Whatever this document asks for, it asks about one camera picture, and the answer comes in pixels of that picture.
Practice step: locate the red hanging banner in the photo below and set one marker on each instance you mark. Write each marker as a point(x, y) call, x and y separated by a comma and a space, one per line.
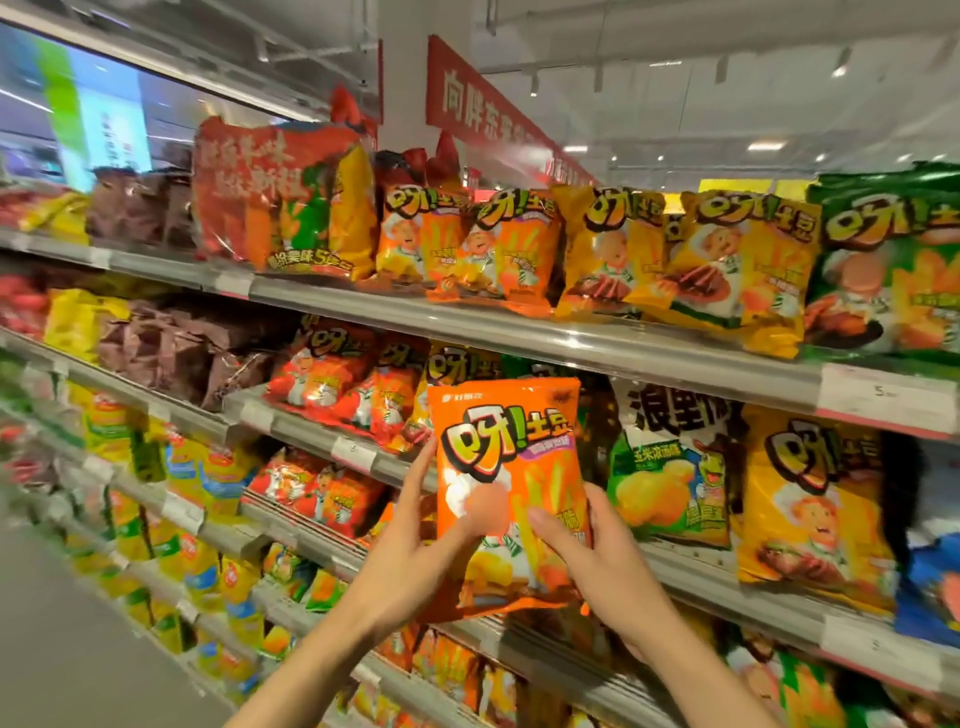
point(487, 105)

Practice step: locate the white green frog snack bag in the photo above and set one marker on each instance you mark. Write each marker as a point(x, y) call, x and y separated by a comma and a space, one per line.
point(667, 487)

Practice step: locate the row of yellow chip bags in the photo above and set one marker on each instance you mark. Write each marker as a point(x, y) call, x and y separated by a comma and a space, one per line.
point(712, 270)

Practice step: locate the row of brown snack bags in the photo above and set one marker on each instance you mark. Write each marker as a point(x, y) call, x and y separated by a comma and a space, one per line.
point(180, 352)
point(135, 206)

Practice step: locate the yellow background board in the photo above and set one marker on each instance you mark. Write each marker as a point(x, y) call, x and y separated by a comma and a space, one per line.
point(750, 185)

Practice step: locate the white price tag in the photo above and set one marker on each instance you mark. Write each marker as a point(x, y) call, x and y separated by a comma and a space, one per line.
point(885, 397)
point(256, 416)
point(881, 652)
point(352, 454)
point(234, 283)

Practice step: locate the row of red tomato chip bags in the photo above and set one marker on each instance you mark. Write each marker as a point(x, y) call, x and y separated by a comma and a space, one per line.
point(322, 495)

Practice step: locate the metal store shelving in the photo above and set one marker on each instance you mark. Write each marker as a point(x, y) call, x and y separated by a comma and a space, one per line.
point(600, 349)

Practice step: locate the red tomato snack bag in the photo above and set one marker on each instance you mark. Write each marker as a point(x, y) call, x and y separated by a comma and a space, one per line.
point(315, 367)
point(382, 397)

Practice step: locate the row of orange snack bags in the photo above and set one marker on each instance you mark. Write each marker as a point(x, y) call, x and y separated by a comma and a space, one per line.
point(409, 521)
point(450, 667)
point(480, 247)

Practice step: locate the blue ridged chip bag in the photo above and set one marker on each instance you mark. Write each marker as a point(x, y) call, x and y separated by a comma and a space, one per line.
point(934, 585)

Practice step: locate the orange potato stick bag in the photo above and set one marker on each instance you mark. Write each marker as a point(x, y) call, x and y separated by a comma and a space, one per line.
point(510, 442)

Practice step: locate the lit green white sign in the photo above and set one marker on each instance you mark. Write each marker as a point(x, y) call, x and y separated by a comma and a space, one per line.
point(97, 127)

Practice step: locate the person's right hand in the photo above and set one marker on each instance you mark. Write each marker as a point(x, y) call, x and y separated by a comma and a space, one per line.
point(615, 585)

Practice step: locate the person's left hand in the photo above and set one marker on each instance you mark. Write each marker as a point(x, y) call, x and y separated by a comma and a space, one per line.
point(405, 570)

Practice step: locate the yellow chef snack bag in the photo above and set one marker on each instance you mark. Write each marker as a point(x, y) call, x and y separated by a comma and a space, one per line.
point(457, 364)
point(817, 510)

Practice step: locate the large red multipack snack bag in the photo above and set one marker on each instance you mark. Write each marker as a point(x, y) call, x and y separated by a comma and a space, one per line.
point(285, 195)

